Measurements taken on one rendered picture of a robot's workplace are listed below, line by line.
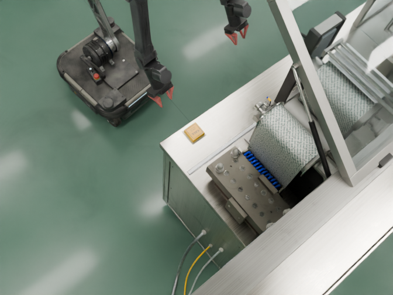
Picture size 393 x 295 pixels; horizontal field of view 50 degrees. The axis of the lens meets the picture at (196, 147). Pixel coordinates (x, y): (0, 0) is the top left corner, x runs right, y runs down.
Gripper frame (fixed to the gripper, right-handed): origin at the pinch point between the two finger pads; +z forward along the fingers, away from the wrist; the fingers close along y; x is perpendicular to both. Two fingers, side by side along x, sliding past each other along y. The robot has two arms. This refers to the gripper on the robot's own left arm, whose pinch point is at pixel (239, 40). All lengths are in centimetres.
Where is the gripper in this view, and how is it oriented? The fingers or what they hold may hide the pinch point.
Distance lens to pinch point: 210.9
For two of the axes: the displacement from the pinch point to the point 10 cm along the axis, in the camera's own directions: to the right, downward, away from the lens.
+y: 6.9, -6.4, 3.4
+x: -6.6, -3.7, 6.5
